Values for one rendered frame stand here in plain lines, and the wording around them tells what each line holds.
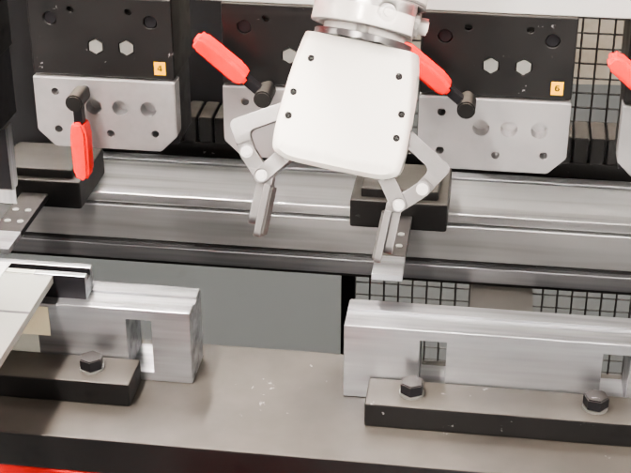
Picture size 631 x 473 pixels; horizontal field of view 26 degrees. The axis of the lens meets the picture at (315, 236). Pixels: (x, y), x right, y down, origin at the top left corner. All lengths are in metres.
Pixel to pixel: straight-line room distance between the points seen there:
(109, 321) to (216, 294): 1.95
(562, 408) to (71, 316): 0.56
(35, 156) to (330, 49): 0.84
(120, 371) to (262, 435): 0.19
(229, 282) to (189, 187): 1.78
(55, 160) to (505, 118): 0.65
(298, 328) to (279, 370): 1.76
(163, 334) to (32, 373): 0.15
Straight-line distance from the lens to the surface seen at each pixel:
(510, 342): 1.52
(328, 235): 1.76
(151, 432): 1.53
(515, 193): 1.80
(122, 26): 1.41
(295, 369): 1.62
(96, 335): 1.59
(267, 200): 1.03
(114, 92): 1.43
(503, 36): 1.35
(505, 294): 1.78
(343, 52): 1.02
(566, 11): 1.35
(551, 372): 1.54
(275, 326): 3.38
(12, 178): 1.56
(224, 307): 3.46
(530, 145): 1.39
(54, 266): 1.61
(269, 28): 1.37
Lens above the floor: 1.76
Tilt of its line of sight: 28 degrees down
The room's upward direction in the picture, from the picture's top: straight up
